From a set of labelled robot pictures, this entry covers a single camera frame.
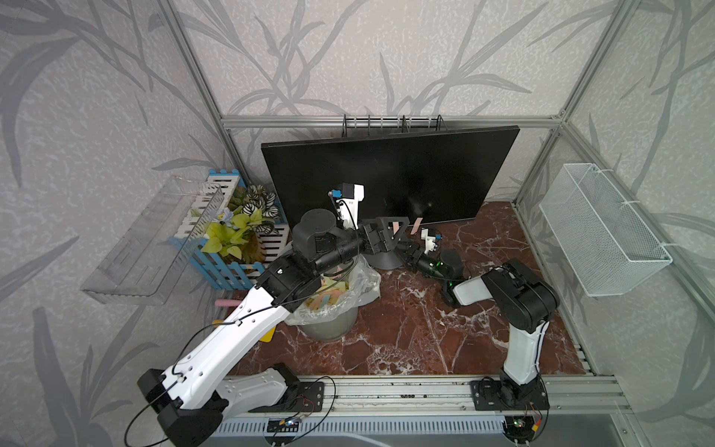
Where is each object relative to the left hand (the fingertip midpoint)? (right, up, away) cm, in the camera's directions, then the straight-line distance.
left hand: (397, 224), depth 58 cm
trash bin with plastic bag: (-14, -21, +5) cm, 26 cm away
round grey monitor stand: (-2, -14, +47) cm, 49 cm away
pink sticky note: (+2, -1, +29) cm, 29 cm away
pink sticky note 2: (+9, 0, +32) cm, 33 cm away
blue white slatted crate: (-48, +5, +14) cm, 50 cm away
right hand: (+1, -7, +29) cm, 30 cm away
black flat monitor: (+15, +20, +57) cm, 62 cm away
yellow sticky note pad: (-38, -34, +26) cm, 57 cm away
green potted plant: (-45, -1, +23) cm, 50 cm away
